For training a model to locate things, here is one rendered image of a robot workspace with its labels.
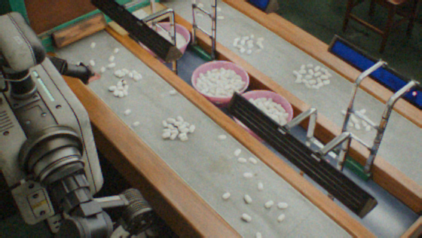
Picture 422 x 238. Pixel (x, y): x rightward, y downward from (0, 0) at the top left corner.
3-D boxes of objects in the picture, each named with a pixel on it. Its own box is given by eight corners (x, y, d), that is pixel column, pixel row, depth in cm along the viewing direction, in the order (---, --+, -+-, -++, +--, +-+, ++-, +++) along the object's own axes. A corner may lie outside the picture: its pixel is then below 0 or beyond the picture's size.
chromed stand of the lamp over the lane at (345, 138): (301, 237, 187) (321, 160, 156) (264, 205, 198) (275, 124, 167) (334, 210, 196) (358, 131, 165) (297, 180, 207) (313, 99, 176)
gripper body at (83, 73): (84, 62, 222) (70, 58, 216) (95, 73, 216) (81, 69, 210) (77, 74, 223) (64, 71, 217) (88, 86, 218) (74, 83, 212)
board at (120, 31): (122, 37, 263) (122, 35, 262) (107, 25, 271) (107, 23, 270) (172, 14, 278) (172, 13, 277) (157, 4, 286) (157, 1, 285)
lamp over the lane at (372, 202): (362, 220, 149) (367, 206, 144) (225, 111, 183) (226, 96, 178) (377, 205, 153) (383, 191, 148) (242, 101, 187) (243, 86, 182)
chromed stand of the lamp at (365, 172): (366, 182, 206) (394, 103, 175) (330, 155, 217) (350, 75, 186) (392, 160, 215) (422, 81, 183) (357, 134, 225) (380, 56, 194)
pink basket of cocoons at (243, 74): (232, 120, 232) (233, 105, 225) (181, 101, 241) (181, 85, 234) (256, 86, 249) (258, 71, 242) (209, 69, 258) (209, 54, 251)
